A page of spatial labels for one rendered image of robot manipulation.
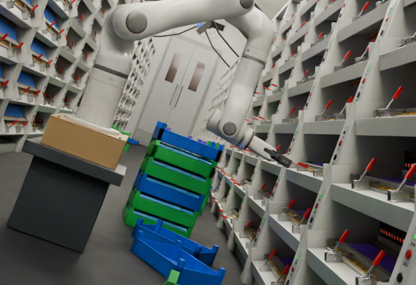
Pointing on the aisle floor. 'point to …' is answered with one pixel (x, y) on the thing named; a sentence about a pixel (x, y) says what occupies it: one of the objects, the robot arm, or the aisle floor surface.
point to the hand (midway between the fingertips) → (285, 162)
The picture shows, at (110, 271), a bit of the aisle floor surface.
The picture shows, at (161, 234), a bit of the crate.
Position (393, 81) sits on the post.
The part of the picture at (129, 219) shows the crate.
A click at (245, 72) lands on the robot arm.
